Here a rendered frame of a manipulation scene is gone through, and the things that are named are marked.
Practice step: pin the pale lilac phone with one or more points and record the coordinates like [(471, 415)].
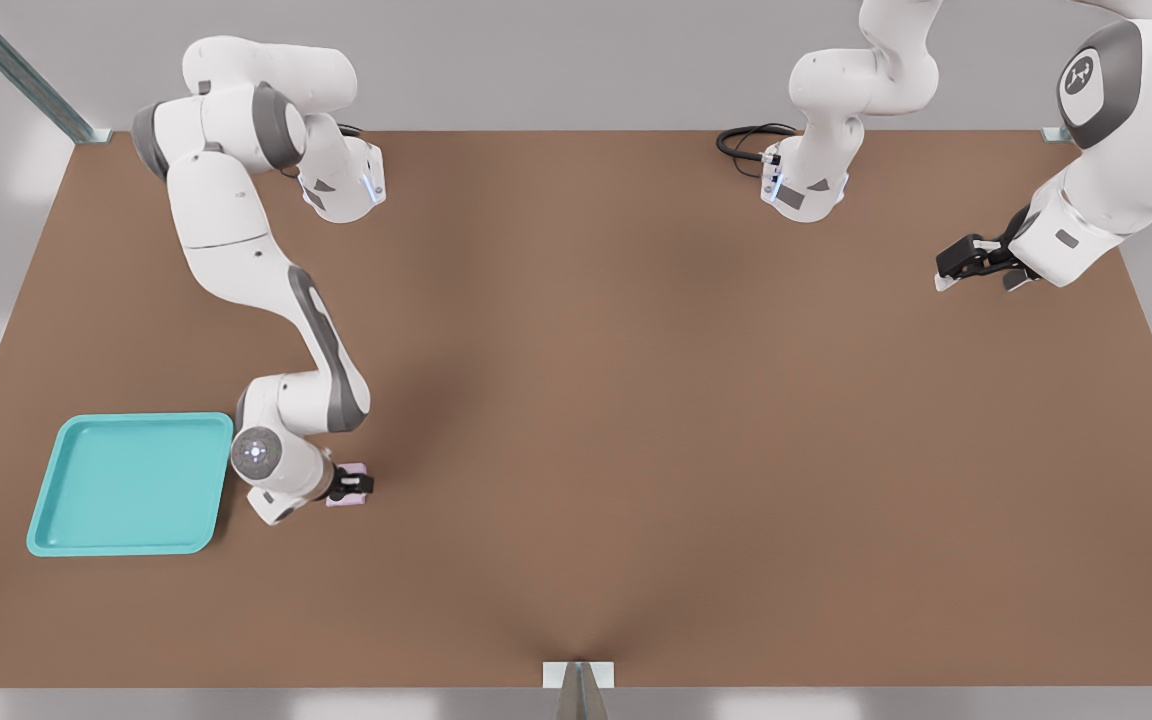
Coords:
[(355, 467)]

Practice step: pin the pale blue-green tray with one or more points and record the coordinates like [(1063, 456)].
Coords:
[(131, 485)]

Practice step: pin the silver frame post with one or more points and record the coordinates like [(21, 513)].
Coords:
[(1056, 134), (578, 685), (11, 65)]

